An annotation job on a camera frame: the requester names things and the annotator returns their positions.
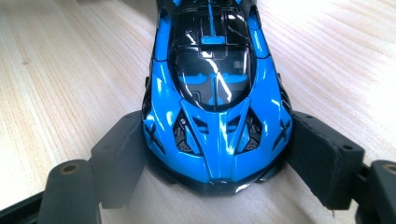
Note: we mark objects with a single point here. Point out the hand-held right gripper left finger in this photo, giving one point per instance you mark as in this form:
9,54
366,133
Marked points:
118,161

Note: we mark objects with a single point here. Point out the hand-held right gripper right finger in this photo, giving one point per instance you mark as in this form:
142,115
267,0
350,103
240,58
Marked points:
327,161

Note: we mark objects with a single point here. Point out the blue toy car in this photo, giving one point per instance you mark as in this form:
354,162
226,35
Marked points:
218,133

